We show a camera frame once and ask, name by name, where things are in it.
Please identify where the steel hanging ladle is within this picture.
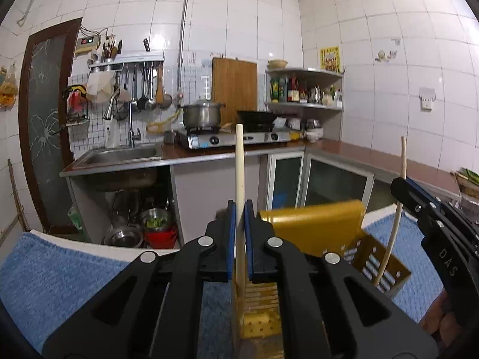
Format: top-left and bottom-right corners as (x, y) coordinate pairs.
(146, 63), (158, 111)

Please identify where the white wall control box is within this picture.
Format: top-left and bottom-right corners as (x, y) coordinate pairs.
(75, 34), (101, 56)

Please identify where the brown framed glass door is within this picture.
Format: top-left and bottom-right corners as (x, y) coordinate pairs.
(19, 17), (84, 234)

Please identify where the steel bowl with greens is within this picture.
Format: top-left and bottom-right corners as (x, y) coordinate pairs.
(140, 208), (175, 232)

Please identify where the woven basket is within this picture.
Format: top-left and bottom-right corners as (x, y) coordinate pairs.
(451, 168), (479, 195)

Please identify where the black wok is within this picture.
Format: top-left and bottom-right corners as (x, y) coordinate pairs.
(237, 109), (279, 128)

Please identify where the yellow wall picture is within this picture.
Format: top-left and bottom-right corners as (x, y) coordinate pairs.
(319, 47), (342, 72)

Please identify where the wide glass cabinet door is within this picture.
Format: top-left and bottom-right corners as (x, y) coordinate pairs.
(305, 155), (375, 210)

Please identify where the yellow slotted utensil holder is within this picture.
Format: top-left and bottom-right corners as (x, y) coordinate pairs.
(232, 199), (412, 359)

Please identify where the wooden hanging spatula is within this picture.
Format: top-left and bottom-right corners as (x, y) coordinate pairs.
(155, 65), (167, 105)

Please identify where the blue towel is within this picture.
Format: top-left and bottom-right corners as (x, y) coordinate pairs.
(0, 209), (450, 359)

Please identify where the red basin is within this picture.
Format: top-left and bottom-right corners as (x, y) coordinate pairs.
(144, 226), (178, 249)

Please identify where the brown kitchen counter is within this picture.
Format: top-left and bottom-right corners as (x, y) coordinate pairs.
(163, 138), (461, 195)

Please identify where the wall sticker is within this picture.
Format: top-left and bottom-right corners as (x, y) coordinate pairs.
(375, 38), (403, 62)

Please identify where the steel faucet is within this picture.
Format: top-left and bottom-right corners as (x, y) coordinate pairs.
(104, 89), (142, 148)

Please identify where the steel gas stove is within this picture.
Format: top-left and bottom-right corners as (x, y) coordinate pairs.
(176, 125), (292, 149)

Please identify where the orange hanging bag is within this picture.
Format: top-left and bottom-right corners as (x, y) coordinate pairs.
(0, 63), (19, 111)

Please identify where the steel wall utensil rack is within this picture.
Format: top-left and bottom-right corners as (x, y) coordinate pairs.
(88, 52), (165, 72)

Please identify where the grey wall pipe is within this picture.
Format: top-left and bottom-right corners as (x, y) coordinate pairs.
(178, 0), (194, 98)

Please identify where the steel kitchen sink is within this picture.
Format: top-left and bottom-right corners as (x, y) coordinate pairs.
(60, 145), (163, 191)

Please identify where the steel cooking pot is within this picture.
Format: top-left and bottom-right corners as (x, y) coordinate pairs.
(180, 99), (226, 130)

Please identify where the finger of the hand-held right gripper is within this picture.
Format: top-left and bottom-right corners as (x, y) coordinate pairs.
(406, 177), (479, 233)
(390, 177), (447, 235)

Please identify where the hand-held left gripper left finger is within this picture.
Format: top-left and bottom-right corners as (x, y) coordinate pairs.
(41, 200), (237, 359)

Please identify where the white wall socket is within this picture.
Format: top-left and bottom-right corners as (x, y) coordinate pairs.
(419, 87), (438, 111)

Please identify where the wooden stick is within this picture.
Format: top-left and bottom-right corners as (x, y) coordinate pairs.
(7, 159), (31, 232)

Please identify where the cream wooden chopstick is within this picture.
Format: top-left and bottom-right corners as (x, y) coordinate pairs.
(373, 136), (408, 288)
(234, 123), (248, 305)

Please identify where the white hanging cloth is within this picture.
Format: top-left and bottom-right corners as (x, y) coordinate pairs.
(87, 72), (116, 103)

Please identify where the narrow glass cabinet door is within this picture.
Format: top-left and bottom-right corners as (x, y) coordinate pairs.
(267, 153), (304, 210)

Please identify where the dark sauce bottle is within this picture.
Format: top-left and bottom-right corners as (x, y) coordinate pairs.
(287, 75), (300, 102)

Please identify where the yellow hose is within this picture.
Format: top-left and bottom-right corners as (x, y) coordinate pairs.
(146, 114), (181, 134)

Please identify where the wooden cutting board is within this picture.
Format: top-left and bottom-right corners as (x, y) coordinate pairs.
(212, 57), (259, 120)

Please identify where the grey corner shelf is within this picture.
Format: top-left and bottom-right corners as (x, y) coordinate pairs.
(265, 67), (344, 111)

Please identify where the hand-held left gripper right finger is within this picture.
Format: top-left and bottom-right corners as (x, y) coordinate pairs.
(244, 200), (438, 359)

